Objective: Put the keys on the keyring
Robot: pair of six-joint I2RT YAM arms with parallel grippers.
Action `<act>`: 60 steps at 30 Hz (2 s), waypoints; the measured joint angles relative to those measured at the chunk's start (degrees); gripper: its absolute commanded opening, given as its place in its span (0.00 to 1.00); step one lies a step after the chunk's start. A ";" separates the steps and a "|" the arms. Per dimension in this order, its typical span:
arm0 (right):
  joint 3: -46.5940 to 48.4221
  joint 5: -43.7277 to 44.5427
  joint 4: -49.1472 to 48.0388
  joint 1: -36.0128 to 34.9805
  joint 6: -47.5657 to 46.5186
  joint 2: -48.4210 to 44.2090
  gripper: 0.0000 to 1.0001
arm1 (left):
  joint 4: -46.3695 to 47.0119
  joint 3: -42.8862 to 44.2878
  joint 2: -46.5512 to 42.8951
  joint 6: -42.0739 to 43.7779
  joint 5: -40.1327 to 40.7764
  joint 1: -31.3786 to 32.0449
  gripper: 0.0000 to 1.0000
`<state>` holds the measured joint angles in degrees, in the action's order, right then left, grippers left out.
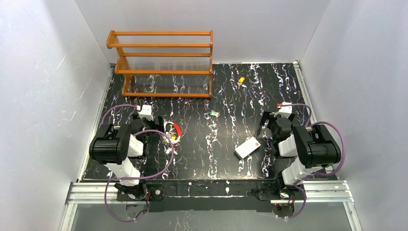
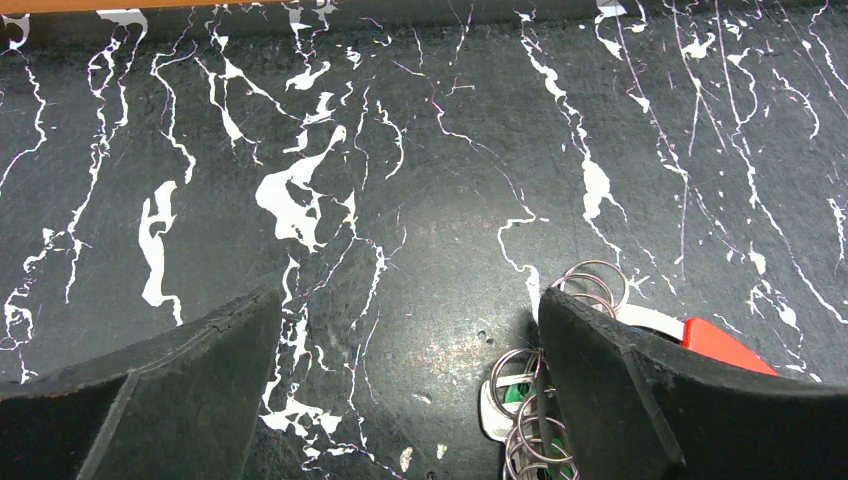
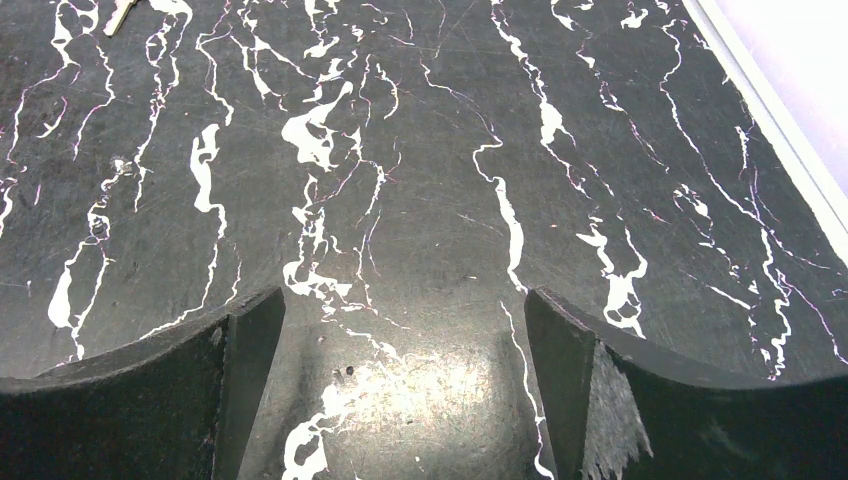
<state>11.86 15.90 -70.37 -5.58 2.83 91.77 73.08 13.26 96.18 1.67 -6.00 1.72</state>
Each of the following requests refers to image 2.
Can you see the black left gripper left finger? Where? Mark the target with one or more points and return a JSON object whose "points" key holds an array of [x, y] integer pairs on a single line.
{"points": [[181, 405]]}

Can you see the orange wooden rack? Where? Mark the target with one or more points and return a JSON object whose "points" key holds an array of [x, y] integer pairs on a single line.
{"points": [[57, 6]]}

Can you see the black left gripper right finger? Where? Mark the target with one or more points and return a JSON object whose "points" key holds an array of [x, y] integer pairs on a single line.
{"points": [[640, 407]]}

